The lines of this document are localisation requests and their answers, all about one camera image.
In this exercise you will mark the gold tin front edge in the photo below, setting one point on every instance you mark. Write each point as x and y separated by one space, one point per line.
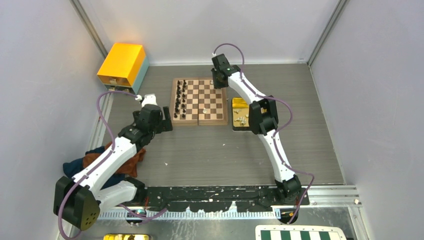
126 236

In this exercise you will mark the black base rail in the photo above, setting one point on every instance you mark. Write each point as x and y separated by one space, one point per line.
210 199

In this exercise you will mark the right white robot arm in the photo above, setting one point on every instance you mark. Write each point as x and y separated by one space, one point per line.
263 121

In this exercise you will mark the orange cloth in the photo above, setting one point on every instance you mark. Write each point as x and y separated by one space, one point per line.
128 168

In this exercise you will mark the green white checkered board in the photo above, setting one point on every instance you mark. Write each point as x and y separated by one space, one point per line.
298 232

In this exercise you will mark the dark blue cloth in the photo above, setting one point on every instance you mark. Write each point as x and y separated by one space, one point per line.
72 168

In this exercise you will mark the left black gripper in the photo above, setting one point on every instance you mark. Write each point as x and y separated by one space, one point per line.
166 123

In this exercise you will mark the yellow teal drawer box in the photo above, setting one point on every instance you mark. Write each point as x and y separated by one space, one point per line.
124 67

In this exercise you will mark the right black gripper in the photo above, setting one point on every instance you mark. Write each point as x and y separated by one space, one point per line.
216 85

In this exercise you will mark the gold tin tray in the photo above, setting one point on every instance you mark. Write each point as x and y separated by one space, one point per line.
240 115

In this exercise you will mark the wooden chess board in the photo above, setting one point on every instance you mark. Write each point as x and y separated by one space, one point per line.
189 96

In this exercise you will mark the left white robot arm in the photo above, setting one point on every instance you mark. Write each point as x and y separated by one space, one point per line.
81 199

